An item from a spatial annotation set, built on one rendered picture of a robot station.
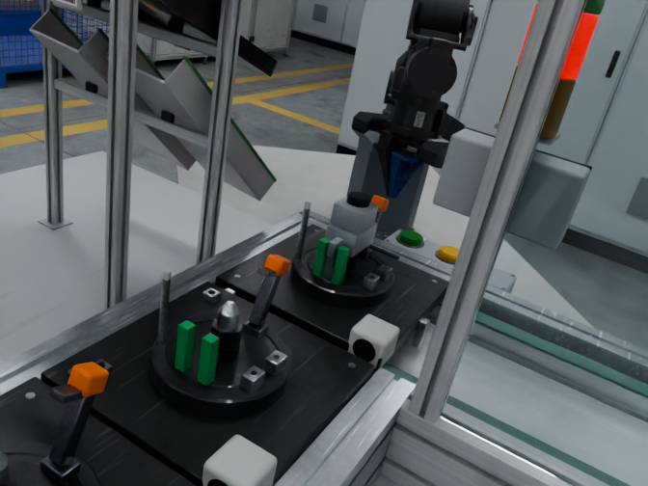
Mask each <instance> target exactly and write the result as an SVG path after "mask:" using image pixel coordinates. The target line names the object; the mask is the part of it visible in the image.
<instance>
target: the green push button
mask: <svg viewBox="0 0 648 486"><path fill-rule="evenodd" d="M398 239H399V240H400V241H401V242H402V243H404V244H406V245H409V246H420V245H421V244H422V241H423V237H422V236H421V234H419V233H418V232H416V231H413V230H403V231H401V232H400V233H399V236H398Z"/></svg>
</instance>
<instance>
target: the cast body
mask: <svg viewBox="0 0 648 486"><path fill-rule="evenodd" d="M370 200H371V198H370V196H369V195H367V194H365V193H362V192H356V191H354V192H350V193H348V195H347V196H346V197H345V198H343V199H341V200H339V201H337V202H335V203H334V207H333V212H332V217H331V224H330V225H328V226H327V229H326V234H325V238H327V239H329V240H331V241H330V242H329V246H328V251H327V256H328V257H331V258H334V257H336V256H337V254H338V248H340V247H341V246H344V247H347V248H349V249H350V253H349V256H350V257H353V256H355V255H356V254H357V253H359V252H360V251H362V250H363V249H364V248H366V247H367V246H369V245H370V244H371V243H373V240H374V236H375V232H376V229H377V223H375V219H376V215H377V211H378V204H375V203H373V202H370Z"/></svg>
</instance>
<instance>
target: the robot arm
mask: <svg viewBox="0 0 648 486"><path fill-rule="evenodd" d="M470 1H471V0H414V1H413V5H412V9H411V13H410V18H409V23H408V28H407V33H406V40H410V44H409V46H408V49H407V50H406V51H405V52H404V53H403V54H402V55H401V56H400V57H399V58H398V59H397V61H396V65H395V70H394V71H392V70H391V73H390V77H389V81H388V85H387V88H386V93H385V98H384V103H385V104H386V103H387V107H386V109H384V110H383V112H382V114H377V113H369V112H361V111H360V112H359V113H358V114H357V115H356V116H354V118H353V121H352V126H351V127H352V128H353V129H355V130H357V131H359V132H361V133H363V134H366V132H367V131H374V132H377V133H379V134H380V137H379V141H378V143H374V144H373V145H374V146H375V147H376V148H377V152H378V156H379V159H380V163H381V167H382V172H383V177H384V181H385V186H386V192H387V196H388V197H389V198H391V199H395V198H396V197H397V196H398V194H399V193H400V191H401V190H402V189H403V187H404V186H405V184H406V183H407V182H408V180H409V179H410V177H411V176H412V175H413V174H414V172H415V171H416V170H417V169H418V168H419V167H421V166H422V165H424V164H428V165H430V166H433V167H435V168H440V169H441V168H442V167H443V165H444V161H445V158H446V152H447V148H448V145H449V143H444V142H433V141H428V139H433V140H436V139H439V140H441V139H442V138H443V139H445V140H447V141H450V138H451V135H453V134H454V133H456V132H458V131H461V130H463V129H464V127H465V125H464V124H462V123H461V122H459V121H458V120H456V119H455V118H453V117H452V116H451V115H449V114H448V113H447V112H446V111H447V108H448V107H449V105H448V104H447V103H445V102H443V101H441V97H442V95H444V94H446V93H447V92H448V91H449V90H450V89H451V87H452V86H453V85H454V82H455V80H456V76H457V66H456V64H455V61H454V59H453V58H452V52H453V49H457V50H462V51H466V49H467V46H470V45H471V43H472V40H473V28H474V21H475V15H474V13H473V10H474V7H473V5H470ZM412 28H413V33H412ZM460 33H462V34H461V43H459V40H460V37H459V35H460ZM389 94H390V95H391V96H389Z"/></svg>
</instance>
